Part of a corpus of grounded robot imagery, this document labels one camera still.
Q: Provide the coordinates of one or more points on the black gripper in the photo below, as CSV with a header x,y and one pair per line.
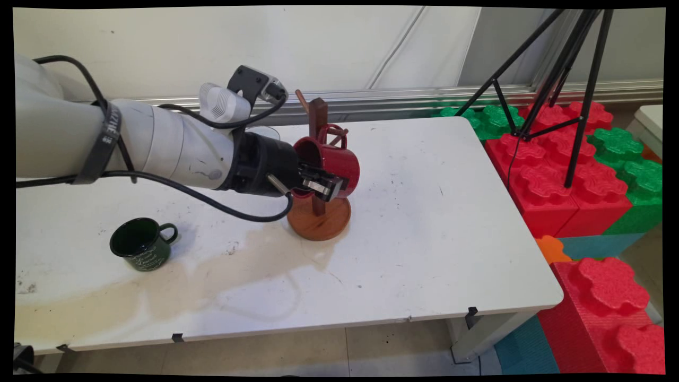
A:
x,y
262,164

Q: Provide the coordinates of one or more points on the red enamel mug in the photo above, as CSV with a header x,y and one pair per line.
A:
x,y
339,159

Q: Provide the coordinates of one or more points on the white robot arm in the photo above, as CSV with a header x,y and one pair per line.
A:
x,y
159,140

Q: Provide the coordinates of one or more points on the brown wooden mug tree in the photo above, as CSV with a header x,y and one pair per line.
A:
x,y
318,223

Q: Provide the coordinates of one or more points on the white enamel mug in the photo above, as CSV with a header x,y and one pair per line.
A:
x,y
262,132

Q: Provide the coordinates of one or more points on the dark green printed mug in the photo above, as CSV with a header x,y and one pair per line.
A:
x,y
143,249

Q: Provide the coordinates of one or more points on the small green foam block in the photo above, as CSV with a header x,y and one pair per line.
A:
x,y
496,119

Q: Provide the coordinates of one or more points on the black tape piece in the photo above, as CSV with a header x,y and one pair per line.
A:
x,y
177,337
64,348
471,313

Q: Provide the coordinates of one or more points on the wide red foam block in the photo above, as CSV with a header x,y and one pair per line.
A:
x,y
541,185

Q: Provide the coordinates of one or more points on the orange foam block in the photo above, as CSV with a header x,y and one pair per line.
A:
x,y
551,249

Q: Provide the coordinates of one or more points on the small red foam block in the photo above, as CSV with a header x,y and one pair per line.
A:
x,y
567,114

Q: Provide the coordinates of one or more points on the teal foam block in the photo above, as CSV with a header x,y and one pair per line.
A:
x,y
599,245
525,350

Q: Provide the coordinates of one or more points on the black tripod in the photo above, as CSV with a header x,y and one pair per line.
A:
x,y
589,95

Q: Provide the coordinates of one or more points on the tall red foam block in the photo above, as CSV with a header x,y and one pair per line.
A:
x,y
594,323

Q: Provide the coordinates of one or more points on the large green foam block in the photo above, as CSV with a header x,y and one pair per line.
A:
x,y
642,185

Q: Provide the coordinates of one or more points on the white side table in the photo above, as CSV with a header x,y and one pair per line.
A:
x,y
652,119

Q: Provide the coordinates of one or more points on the black round object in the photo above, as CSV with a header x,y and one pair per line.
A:
x,y
22,358

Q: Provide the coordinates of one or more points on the aluminium wall rail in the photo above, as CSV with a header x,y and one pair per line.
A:
x,y
398,98

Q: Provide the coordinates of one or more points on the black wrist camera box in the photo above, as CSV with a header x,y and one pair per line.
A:
x,y
254,82

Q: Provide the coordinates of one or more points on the white ribbed camera mount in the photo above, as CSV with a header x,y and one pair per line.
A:
x,y
220,103

